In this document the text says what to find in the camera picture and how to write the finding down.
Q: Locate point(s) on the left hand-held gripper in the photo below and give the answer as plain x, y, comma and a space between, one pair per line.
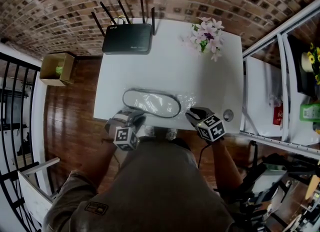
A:
125, 138

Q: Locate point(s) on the white patterned sneaker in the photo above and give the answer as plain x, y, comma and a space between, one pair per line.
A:
172, 134
150, 131

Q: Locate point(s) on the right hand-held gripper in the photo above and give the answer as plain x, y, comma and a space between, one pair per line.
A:
211, 128

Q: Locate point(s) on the person's left forearm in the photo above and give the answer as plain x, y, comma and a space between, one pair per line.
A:
97, 166

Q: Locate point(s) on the black router with antennas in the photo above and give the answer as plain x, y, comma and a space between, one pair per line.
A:
127, 39

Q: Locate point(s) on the green packet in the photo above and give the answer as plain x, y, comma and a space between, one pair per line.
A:
310, 112

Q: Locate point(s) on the black metal railing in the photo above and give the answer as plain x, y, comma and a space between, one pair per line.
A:
10, 101

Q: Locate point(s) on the black office chair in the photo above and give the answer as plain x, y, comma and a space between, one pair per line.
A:
265, 183

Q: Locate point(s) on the person's grey t-shirt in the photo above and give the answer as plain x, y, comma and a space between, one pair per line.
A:
155, 191

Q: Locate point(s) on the pink flowers in white pot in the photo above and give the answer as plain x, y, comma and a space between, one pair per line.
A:
207, 38

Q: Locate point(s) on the clear plastic bag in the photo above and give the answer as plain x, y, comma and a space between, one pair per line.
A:
187, 101

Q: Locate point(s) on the white wooden stool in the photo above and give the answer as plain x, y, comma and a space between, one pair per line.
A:
32, 196

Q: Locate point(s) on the yellow sunflowers in white pot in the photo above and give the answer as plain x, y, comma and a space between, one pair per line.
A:
312, 59

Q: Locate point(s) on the white metal shelf rack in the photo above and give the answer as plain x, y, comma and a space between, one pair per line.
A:
265, 101

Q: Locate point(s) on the person's right forearm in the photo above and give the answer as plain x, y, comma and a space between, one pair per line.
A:
226, 166

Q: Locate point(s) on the green object in box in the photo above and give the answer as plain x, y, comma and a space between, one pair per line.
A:
59, 70

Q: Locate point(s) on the open cardboard box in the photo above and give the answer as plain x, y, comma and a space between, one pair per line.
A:
50, 72

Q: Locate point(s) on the red packet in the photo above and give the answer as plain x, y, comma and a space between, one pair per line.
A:
278, 114

